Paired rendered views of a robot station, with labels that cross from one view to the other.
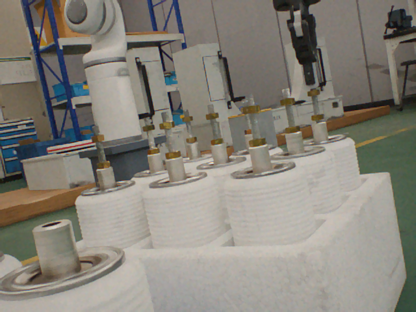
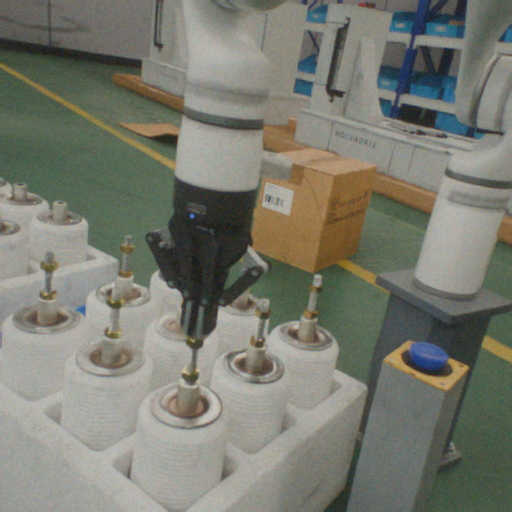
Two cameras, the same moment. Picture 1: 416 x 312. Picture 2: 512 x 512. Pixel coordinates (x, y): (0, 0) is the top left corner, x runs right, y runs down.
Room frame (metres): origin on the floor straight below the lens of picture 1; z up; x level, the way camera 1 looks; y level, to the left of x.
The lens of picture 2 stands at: (0.83, -0.68, 0.62)
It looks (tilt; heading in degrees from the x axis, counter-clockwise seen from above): 21 degrees down; 93
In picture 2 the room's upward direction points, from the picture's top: 9 degrees clockwise
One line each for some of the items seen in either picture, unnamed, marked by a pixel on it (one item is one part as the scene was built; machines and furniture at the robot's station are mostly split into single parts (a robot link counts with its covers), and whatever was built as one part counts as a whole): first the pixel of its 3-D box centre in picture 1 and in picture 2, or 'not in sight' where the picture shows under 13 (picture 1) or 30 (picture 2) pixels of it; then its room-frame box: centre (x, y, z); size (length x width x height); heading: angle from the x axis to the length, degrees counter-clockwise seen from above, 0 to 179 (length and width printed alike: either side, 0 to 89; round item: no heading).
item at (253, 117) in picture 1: (254, 127); (48, 281); (0.55, -0.06, 0.30); 0.01 x 0.01 x 0.08; 25
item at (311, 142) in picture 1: (321, 141); (186, 405); (0.75, -0.18, 0.25); 0.08 x 0.08 x 0.01
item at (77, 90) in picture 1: (77, 90); not in sight; (5.82, 1.38, 0.90); 0.50 x 0.38 x 0.21; 43
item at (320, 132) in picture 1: (320, 133); (187, 394); (0.75, -0.18, 0.26); 0.02 x 0.02 x 0.03
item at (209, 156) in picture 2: not in sight; (230, 142); (0.76, -0.16, 0.53); 0.11 x 0.09 x 0.06; 71
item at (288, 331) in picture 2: (195, 159); (305, 336); (0.87, 0.03, 0.25); 0.08 x 0.08 x 0.01
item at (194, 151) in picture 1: (194, 152); (307, 327); (0.87, 0.03, 0.26); 0.02 x 0.02 x 0.03
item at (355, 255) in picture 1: (241, 268); (170, 429); (0.71, -0.02, 0.09); 0.39 x 0.39 x 0.18; 59
